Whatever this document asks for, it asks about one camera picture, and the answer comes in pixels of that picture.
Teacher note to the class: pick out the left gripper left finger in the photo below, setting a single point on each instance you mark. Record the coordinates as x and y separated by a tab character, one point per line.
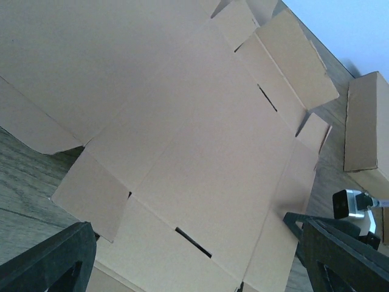
63	262

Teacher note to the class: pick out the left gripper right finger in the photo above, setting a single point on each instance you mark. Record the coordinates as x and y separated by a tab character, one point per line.
335	256

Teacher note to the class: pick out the large folded cardboard box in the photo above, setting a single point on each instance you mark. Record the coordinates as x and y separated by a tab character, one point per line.
366	134

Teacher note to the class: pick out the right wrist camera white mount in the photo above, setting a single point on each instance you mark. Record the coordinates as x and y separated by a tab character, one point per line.
357	207

